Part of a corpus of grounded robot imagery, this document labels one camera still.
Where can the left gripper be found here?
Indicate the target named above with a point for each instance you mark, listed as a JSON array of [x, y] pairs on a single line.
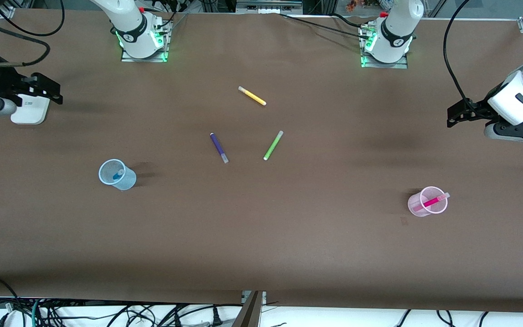
[[476, 111]]

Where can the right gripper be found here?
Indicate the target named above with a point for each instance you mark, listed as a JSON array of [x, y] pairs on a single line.
[[8, 81]]

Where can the pink highlighter marker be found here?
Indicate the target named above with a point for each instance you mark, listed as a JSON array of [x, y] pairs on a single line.
[[431, 202]]

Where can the blue highlighter marker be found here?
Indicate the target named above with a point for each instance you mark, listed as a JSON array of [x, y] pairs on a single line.
[[118, 175]]

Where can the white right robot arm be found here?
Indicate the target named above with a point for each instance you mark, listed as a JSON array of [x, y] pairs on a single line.
[[127, 22]]

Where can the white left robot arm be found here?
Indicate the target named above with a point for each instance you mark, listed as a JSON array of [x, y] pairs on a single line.
[[395, 27]]

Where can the translucent pink plastic cup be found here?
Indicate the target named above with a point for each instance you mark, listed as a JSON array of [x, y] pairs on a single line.
[[418, 206]]

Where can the translucent blue plastic cup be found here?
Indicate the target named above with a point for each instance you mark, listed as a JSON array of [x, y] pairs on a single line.
[[125, 181]]

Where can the purple highlighter marker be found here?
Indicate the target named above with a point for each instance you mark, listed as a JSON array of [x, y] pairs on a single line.
[[218, 147]]

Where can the green highlighter marker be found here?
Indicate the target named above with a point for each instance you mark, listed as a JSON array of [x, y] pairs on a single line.
[[273, 145]]

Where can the yellow highlighter marker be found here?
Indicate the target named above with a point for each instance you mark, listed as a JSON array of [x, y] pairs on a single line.
[[252, 96]]

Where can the grey metal box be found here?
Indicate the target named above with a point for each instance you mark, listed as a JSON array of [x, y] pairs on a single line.
[[268, 5]]

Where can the black power plug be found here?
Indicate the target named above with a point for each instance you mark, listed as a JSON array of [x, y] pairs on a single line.
[[217, 318]]

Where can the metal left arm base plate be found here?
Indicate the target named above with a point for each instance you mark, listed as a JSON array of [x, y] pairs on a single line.
[[402, 63]]

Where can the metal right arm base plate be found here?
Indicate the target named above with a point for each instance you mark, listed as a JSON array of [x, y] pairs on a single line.
[[161, 52]]

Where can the dark table support post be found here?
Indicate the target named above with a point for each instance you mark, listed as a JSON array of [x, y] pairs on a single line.
[[250, 313]]

